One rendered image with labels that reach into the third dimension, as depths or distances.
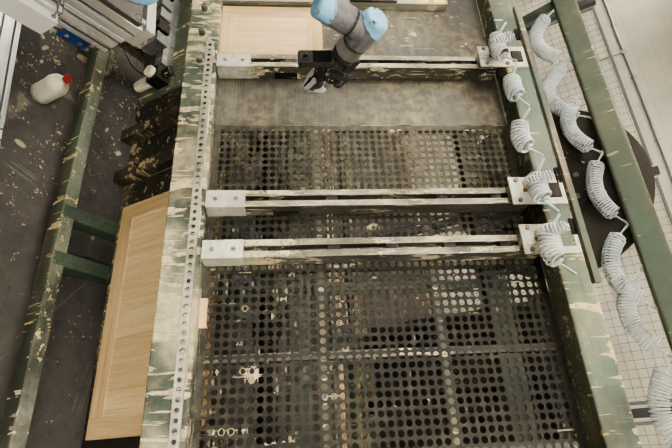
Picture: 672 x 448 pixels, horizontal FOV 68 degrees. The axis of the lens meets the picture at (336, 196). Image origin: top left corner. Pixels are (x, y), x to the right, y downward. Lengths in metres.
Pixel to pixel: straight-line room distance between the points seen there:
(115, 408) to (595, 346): 1.56
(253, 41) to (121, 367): 1.32
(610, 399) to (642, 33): 6.06
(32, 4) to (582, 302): 1.69
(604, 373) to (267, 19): 1.73
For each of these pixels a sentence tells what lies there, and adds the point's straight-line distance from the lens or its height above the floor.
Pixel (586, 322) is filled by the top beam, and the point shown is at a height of 1.88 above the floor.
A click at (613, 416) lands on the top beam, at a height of 1.89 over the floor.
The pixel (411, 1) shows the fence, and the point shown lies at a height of 1.56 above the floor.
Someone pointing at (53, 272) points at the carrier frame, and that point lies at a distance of 2.16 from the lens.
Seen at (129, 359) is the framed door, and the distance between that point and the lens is 2.01.
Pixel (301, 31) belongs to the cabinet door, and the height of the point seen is 1.16.
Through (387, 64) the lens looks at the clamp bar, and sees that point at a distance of 1.98.
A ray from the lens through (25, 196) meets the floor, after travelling 2.40.
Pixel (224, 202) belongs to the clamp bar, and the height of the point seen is 0.97.
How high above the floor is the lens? 1.96
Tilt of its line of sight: 25 degrees down
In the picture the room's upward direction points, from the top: 73 degrees clockwise
